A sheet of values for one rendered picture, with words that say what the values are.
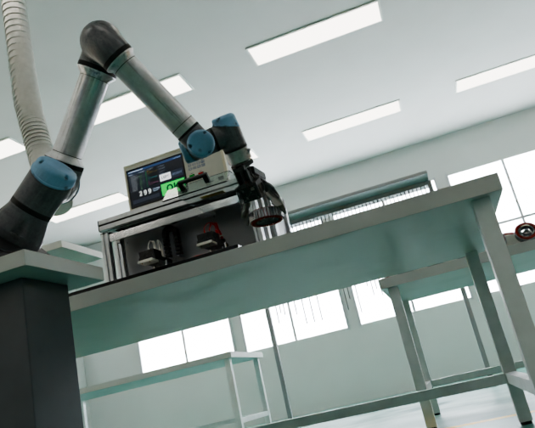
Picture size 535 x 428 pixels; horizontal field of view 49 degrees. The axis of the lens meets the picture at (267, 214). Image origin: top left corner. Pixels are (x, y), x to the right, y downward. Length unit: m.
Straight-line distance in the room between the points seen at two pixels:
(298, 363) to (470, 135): 4.03
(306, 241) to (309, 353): 6.84
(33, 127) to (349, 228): 2.55
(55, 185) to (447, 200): 1.06
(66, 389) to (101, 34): 0.92
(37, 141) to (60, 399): 2.41
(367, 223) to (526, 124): 7.35
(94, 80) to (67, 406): 0.89
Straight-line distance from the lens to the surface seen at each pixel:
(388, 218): 1.70
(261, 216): 1.82
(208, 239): 2.16
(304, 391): 8.56
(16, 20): 4.36
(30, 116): 3.91
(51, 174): 1.64
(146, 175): 2.44
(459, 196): 1.71
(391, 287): 3.08
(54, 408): 1.58
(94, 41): 1.69
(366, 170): 8.79
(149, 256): 2.25
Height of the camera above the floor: 0.30
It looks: 17 degrees up
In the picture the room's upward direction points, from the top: 13 degrees counter-clockwise
